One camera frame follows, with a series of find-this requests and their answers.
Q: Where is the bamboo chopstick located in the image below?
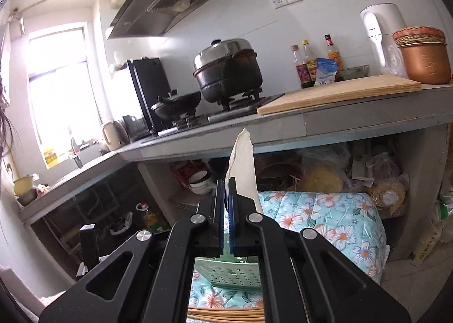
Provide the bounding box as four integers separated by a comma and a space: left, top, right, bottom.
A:
187, 308, 264, 318
187, 315, 265, 323

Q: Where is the white rice paddle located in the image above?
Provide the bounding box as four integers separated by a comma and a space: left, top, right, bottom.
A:
225, 129, 263, 214

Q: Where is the cooking oil bottle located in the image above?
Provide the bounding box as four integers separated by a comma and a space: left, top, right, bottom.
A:
136, 202, 166, 234

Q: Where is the green plastic utensil holder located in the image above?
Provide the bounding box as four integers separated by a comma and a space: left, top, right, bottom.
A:
194, 258, 261, 290

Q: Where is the floral turquoise quilt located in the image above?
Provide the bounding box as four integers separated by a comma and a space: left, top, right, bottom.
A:
189, 191, 389, 309

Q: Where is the stack of white bowls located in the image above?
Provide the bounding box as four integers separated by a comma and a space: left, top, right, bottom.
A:
188, 170, 215, 195

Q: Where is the cream kettle by window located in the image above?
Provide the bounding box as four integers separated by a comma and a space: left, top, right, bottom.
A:
102, 122, 123, 151

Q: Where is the black wok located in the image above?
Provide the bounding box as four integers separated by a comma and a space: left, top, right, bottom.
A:
151, 89, 201, 121

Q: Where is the gas stove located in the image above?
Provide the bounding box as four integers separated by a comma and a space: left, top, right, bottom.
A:
140, 88, 283, 138

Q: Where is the dark sauce bottle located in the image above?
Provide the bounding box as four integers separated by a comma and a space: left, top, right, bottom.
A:
291, 45, 312, 89

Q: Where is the blue white salt bag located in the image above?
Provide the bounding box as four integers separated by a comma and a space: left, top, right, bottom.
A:
315, 58, 338, 86

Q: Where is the wooden cutting board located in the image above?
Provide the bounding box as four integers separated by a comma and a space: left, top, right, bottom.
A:
257, 74, 422, 115

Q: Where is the yellow cap sauce bottle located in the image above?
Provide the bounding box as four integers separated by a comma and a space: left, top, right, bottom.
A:
302, 40, 317, 83

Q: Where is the grey bowl on counter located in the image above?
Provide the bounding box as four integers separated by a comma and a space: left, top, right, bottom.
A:
340, 65, 369, 80

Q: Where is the large black stock pot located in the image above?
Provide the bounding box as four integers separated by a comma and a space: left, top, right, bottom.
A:
193, 38, 262, 105

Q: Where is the orange sauce bottle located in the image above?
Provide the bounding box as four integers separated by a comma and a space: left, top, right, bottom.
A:
324, 34, 344, 82

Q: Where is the copper pot with baskets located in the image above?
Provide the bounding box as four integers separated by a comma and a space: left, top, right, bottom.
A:
392, 26, 452, 85

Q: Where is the white electric kettle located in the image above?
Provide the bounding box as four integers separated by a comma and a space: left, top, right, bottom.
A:
360, 3, 407, 78

